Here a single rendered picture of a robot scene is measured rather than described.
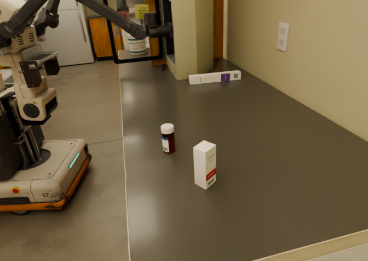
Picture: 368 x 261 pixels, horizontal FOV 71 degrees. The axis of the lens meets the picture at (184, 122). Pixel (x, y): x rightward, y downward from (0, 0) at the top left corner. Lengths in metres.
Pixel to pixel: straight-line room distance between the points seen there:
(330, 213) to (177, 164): 0.37
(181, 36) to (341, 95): 0.76
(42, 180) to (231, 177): 1.55
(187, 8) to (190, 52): 0.21
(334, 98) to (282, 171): 0.42
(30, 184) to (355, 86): 1.88
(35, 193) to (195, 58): 1.38
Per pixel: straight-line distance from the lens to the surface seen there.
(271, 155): 0.76
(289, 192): 0.65
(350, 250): 0.65
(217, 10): 1.78
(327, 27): 1.05
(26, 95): 1.90
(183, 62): 1.37
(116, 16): 1.45
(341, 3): 1.01
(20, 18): 1.62
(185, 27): 1.34
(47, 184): 1.98
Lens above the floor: 1.36
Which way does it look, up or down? 27 degrees down
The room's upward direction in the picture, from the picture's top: 4 degrees counter-clockwise
